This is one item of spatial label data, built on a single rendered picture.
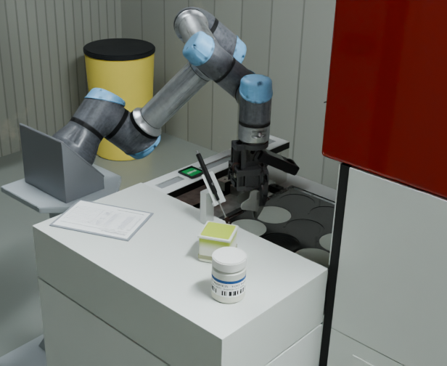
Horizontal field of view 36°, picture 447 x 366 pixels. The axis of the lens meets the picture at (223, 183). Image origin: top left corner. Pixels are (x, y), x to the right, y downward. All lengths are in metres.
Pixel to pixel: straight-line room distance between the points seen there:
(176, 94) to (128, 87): 2.17
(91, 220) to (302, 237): 0.54
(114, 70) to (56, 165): 2.18
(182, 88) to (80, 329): 0.80
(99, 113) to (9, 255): 1.51
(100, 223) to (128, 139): 0.56
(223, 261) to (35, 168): 1.00
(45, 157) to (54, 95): 2.63
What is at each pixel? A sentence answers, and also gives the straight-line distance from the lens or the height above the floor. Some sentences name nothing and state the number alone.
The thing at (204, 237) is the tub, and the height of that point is 1.03.
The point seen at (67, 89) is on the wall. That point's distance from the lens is 4.84.
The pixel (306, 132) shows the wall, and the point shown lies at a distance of 4.10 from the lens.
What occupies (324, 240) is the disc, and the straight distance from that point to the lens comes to 1.81.
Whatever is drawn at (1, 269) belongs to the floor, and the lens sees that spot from 3.45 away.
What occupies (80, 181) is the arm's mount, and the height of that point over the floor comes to 0.87.
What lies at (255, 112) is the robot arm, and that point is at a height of 1.25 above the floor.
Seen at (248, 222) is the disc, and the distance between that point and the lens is 1.86.
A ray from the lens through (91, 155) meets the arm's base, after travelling 2.18.
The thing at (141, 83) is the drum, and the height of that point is 0.51.
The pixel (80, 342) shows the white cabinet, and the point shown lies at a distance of 1.77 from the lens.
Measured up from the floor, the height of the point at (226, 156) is 0.96.
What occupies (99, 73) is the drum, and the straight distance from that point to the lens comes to 4.30.
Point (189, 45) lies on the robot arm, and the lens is 1.67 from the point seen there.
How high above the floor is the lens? 1.79
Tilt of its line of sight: 25 degrees down
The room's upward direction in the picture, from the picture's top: 2 degrees clockwise
